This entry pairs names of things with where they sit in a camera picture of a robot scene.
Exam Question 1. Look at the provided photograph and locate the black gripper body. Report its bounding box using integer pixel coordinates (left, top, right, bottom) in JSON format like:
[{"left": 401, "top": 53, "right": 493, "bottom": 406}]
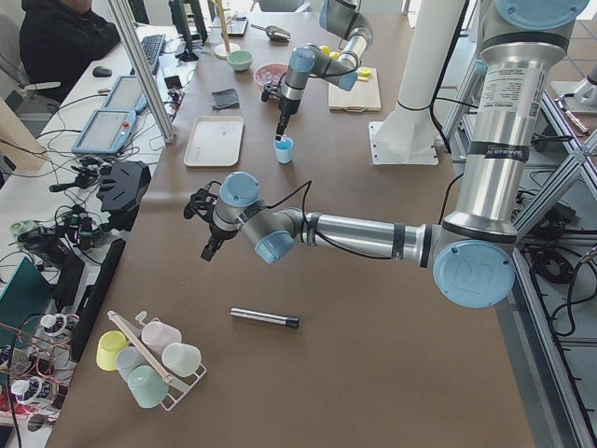
[
  {"left": 278, "top": 95, "right": 299, "bottom": 127},
  {"left": 205, "top": 220, "right": 239, "bottom": 250}
]

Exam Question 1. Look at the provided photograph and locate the light blue cup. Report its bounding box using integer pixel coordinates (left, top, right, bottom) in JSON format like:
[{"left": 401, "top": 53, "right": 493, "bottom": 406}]
[{"left": 273, "top": 135, "right": 294, "bottom": 164}]

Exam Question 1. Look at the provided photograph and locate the steel muddler with black cap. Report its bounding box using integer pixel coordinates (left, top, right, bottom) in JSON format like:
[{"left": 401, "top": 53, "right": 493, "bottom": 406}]
[{"left": 229, "top": 307, "right": 299, "bottom": 329}]

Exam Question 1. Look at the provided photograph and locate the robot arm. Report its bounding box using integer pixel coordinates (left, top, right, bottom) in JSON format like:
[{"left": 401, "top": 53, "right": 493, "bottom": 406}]
[
  {"left": 275, "top": 0, "right": 373, "bottom": 141},
  {"left": 201, "top": 1, "right": 585, "bottom": 308}
]

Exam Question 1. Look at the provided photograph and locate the pink cup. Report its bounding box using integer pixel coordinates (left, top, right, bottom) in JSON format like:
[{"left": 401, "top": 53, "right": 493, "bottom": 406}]
[{"left": 141, "top": 320, "right": 182, "bottom": 357}]

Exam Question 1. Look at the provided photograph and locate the white cup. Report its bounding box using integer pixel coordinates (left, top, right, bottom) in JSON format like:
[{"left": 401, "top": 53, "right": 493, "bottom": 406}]
[{"left": 161, "top": 343, "right": 202, "bottom": 377}]

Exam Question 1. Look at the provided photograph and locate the yellow cup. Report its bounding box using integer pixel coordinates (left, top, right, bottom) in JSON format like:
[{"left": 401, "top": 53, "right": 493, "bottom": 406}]
[{"left": 96, "top": 330, "right": 128, "bottom": 371}]

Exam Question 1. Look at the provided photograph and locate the grey blue cup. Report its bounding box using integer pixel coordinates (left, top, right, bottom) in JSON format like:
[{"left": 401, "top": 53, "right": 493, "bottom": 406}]
[{"left": 115, "top": 345, "right": 146, "bottom": 382}]

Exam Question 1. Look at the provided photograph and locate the green cup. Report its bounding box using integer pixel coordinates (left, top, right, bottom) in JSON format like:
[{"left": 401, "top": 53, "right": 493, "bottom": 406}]
[{"left": 127, "top": 365, "right": 169, "bottom": 409}]

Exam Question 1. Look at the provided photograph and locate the pink bowl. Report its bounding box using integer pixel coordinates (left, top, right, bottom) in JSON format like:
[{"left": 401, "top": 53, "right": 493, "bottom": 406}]
[{"left": 254, "top": 63, "right": 288, "bottom": 91}]

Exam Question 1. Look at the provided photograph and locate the grey folded cloth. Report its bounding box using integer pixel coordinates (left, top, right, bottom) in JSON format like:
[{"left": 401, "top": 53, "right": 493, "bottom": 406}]
[{"left": 211, "top": 88, "right": 240, "bottom": 110}]

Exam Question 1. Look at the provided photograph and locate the green bowl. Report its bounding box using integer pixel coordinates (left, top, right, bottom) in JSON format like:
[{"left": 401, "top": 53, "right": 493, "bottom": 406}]
[{"left": 227, "top": 49, "right": 253, "bottom": 72}]

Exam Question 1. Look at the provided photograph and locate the cream rabbit tray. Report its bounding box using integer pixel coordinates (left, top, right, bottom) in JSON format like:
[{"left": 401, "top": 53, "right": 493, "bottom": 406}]
[{"left": 184, "top": 116, "right": 243, "bottom": 167}]

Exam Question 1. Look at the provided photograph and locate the metal scoop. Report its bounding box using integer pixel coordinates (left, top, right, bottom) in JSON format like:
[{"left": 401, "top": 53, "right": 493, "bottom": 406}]
[{"left": 251, "top": 23, "right": 291, "bottom": 43}]

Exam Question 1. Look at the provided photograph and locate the wooden cutting board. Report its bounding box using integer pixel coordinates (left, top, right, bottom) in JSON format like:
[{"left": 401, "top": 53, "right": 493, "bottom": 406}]
[{"left": 328, "top": 67, "right": 382, "bottom": 112}]

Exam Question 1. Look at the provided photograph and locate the lemon slice upper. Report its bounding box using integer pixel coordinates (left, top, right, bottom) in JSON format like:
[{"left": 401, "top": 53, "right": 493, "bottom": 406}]
[{"left": 357, "top": 67, "right": 371, "bottom": 77}]

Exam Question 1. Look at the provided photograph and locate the wooden stand with round base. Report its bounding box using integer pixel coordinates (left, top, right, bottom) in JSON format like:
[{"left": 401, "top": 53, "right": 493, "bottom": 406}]
[{"left": 211, "top": 0, "right": 241, "bottom": 60}]

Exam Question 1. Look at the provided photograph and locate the black plastic shell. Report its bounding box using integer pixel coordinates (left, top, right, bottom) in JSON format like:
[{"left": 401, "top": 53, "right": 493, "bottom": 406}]
[{"left": 96, "top": 161, "right": 151, "bottom": 232}]

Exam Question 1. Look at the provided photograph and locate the black keyboard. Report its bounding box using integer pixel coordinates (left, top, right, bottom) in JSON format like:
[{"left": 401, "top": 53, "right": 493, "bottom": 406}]
[{"left": 141, "top": 34, "right": 165, "bottom": 75}]

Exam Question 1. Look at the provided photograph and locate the teach pendant near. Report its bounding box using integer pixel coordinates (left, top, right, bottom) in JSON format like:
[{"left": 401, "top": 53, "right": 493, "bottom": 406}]
[{"left": 72, "top": 108, "right": 137, "bottom": 155}]

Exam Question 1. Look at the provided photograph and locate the teach pendant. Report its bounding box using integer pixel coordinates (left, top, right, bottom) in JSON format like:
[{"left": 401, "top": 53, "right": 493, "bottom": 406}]
[
  {"left": 103, "top": 76, "right": 147, "bottom": 113},
  {"left": 72, "top": 108, "right": 137, "bottom": 155}
]

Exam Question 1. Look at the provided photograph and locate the teach pendant far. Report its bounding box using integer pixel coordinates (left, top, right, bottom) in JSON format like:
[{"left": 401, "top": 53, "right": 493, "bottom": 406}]
[{"left": 103, "top": 76, "right": 147, "bottom": 113}]

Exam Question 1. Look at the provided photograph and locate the black computer mouse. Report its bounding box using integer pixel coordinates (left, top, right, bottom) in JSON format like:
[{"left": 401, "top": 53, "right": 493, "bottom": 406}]
[{"left": 92, "top": 66, "right": 112, "bottom": 78}]

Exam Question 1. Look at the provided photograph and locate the seated person in black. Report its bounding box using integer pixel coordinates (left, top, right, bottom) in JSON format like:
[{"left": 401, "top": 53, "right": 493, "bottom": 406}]
[{"left": 20, "top": 0, "right": 120, "bottom": 103}]

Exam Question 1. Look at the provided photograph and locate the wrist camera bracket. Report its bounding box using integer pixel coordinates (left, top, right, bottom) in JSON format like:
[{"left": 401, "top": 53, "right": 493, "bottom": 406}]
[
  {"left": 183, "top": 181, "right": 220, "bottom": 224},
  {"left": 260, "top": 80, "right": 281, "bottom": 103}
]

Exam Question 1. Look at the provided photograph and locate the aluminium frame post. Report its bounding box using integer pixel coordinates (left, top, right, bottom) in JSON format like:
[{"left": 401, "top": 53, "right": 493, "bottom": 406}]
[{"left": 107, "top": 0, "right": 175, "bottom": 144}]

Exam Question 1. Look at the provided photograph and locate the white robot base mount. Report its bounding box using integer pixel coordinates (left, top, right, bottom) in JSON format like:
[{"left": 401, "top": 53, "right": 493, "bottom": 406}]
[{"left": 369, "top": 0, "right": 466, "bottom": 165}]

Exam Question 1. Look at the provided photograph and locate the white wire cup rack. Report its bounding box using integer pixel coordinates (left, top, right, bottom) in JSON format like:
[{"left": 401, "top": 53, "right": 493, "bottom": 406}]
[{"left": 107, "top": 311, "right": 207, "bottom": 412}]

